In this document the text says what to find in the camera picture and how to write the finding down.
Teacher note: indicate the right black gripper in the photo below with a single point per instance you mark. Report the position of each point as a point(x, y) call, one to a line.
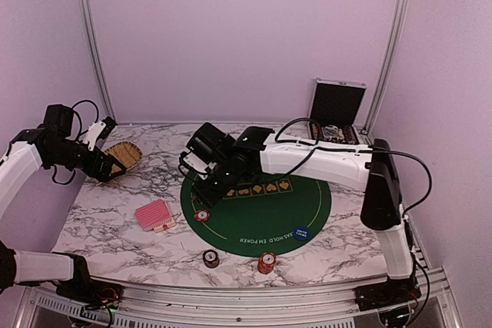
point(207, 197)

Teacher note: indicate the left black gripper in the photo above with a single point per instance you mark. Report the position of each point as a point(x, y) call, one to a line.
point(101, 175)

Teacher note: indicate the blue small blind button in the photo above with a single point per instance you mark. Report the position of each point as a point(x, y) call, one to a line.
point(302, 233)

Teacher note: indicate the red poker chip stack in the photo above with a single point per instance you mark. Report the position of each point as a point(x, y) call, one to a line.
point(267, 262)

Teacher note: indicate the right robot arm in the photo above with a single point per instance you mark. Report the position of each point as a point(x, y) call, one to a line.
point(261, 150)

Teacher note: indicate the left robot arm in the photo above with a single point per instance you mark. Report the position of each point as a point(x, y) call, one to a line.
point(49, 146)

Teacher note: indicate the woven bamboo tray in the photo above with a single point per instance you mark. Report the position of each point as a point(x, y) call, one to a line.
point(127, 153)

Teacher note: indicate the round green poker mat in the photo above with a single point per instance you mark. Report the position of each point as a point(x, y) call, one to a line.
point(260, 217)

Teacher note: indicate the red playing card deck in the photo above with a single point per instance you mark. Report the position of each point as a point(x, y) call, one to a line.
point(155, 216)

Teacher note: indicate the black poker chip stack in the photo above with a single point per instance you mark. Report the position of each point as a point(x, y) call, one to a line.
point(210, 259)

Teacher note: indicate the aluminium poker chip case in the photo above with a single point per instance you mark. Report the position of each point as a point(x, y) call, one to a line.
point(334, 107)

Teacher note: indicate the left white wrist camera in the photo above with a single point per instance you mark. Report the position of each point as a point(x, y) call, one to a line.
point(98, 131)

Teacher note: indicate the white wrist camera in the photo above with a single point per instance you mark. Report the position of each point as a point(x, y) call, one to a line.
point(98, 131)
point(197, 164)

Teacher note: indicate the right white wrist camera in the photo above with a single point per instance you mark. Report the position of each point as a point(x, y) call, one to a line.
point(197, 164)

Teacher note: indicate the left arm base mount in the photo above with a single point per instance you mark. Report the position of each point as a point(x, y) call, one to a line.
point(96, 294)

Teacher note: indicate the front aluminium rail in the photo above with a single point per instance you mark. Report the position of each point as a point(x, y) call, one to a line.
point(144, 305)

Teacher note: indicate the left aluminium frame post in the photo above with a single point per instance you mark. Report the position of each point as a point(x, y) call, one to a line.
point(90, 34)

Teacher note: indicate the aluminium frame post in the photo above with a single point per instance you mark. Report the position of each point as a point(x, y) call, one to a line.
point(90, 34)
point(397, 26)

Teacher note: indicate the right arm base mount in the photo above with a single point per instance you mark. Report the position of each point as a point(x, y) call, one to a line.
point(382, 295)

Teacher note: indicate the right aluminium frame post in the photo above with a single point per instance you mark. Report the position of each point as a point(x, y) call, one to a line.
point(397, 26)

